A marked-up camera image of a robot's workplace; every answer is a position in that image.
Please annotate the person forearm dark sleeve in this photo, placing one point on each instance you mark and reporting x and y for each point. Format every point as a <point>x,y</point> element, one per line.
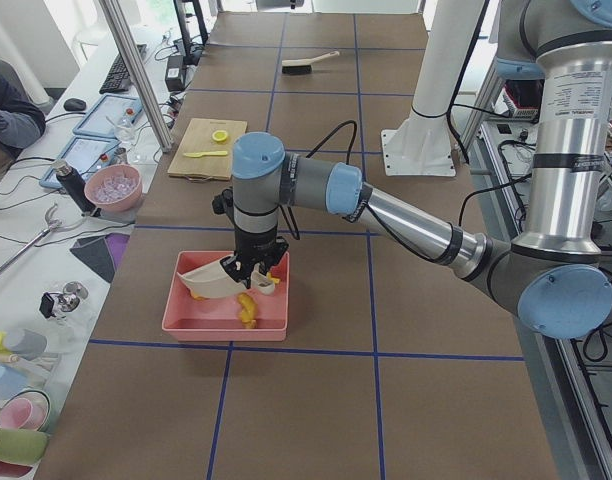
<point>21,122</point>

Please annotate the pink plastic bin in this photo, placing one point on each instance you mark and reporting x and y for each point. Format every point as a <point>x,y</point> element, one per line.
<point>187,319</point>

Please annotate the yellow toy corn cob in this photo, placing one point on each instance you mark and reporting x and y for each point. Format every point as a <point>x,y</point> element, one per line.
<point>272,278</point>

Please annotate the metal reacher grabber tool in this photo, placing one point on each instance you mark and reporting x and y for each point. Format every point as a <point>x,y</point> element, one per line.
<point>52,224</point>

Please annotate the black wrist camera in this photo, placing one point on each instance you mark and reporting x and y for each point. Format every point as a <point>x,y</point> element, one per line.
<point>223,204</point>

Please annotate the beige plastic dustpan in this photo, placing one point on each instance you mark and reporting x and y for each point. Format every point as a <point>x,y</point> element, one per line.
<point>211,281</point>

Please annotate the teach pendant tablet near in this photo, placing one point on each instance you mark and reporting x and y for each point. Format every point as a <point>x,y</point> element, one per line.
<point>89,154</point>

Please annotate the blue cup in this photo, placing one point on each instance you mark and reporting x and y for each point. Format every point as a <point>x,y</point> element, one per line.
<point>12,382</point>

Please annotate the teach pendant tablet far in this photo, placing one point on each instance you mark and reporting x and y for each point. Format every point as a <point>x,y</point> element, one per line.
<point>100,119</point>

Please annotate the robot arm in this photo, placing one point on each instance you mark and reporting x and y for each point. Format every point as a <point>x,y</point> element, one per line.
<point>548,276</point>

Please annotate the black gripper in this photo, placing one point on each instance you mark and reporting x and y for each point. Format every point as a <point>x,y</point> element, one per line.
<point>255,243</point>

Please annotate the yellow plastic knife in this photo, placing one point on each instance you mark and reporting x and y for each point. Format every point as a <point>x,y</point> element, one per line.
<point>203,154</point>

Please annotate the green cup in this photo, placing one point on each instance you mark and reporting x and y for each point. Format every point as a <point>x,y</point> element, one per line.
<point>22,447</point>

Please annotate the pink bowl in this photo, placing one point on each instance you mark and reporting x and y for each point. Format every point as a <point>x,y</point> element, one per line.
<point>115,188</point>

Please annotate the grey cup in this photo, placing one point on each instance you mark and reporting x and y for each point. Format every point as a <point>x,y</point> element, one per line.
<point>25,343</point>

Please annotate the yellow toy lemon slice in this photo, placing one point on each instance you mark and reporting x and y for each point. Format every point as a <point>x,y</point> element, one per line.
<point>220,136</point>

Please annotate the wooden cutting board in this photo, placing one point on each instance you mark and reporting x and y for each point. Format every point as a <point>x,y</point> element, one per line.
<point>197,137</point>

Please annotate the aluminium frame post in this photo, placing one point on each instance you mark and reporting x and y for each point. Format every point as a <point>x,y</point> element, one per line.
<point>127,49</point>

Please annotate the toy ginger root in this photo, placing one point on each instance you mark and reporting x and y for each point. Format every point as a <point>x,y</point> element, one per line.
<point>248,312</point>

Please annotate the black water bottle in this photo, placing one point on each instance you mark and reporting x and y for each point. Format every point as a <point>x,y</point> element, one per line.
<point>73,183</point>

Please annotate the black computer mouse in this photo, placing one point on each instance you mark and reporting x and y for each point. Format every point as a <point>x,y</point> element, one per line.
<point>74,105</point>

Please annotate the pink cup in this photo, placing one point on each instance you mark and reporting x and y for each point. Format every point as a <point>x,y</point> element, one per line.
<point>29,410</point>

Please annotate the beige hand brush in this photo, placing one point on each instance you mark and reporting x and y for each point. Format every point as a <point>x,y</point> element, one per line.
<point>296,67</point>

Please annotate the teach pendant tablet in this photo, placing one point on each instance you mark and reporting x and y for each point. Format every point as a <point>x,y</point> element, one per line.
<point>89,154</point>
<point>100,119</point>

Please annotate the black keyboard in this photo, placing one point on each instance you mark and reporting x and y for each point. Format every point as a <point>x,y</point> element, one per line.
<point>118,79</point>

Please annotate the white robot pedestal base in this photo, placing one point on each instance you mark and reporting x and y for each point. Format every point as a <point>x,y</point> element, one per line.
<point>421,145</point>

